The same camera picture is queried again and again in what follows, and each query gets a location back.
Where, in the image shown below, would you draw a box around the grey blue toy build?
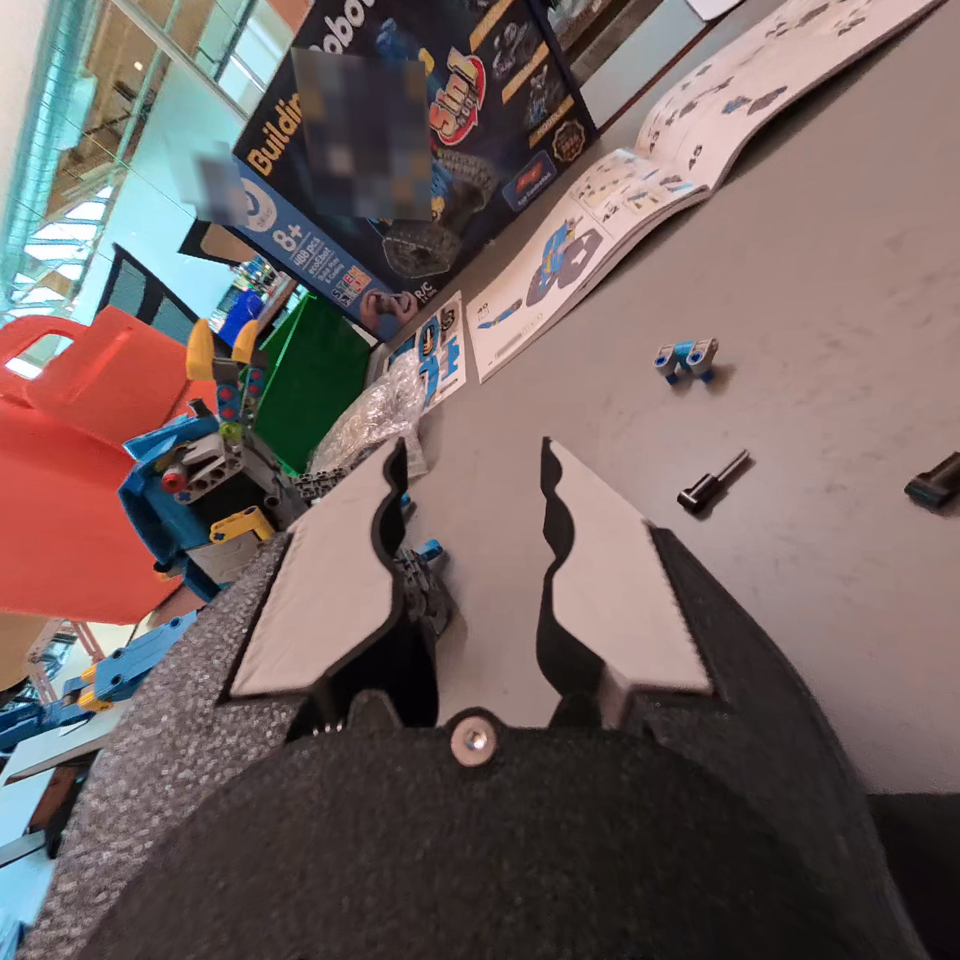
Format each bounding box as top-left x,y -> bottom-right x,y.
0,611 -> 200,751

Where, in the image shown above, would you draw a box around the clear plastic bag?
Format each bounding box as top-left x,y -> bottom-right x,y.
307,352 -> 429,481

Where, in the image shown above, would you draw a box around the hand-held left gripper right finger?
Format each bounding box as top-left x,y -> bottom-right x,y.
534,437 -> 715,730

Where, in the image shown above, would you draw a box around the grey desk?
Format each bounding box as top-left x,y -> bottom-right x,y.
300,0 -> 960,796

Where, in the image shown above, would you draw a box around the instruction booklet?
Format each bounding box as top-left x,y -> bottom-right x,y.
465,0 -> 946,385

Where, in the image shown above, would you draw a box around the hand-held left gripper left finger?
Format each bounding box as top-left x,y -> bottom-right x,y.
227,437 -> 410,721

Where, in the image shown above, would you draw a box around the blue tracked toy robot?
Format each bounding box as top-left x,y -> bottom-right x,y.
116,318 -> 451,639

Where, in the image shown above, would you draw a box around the black mesh chair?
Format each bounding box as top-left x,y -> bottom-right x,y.
97,243 -> 200,346

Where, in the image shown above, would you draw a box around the dark blue toy set box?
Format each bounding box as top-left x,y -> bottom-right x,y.
232,0 -> 601,342

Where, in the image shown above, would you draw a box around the blue sticker sheet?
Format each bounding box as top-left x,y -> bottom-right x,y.
382,291 -> 468,414

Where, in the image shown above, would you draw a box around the green storage bin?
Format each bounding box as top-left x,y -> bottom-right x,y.
255,292 -> 380,474

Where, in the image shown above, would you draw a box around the dark perforated panel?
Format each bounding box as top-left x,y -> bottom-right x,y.
870,791 -> 960,960

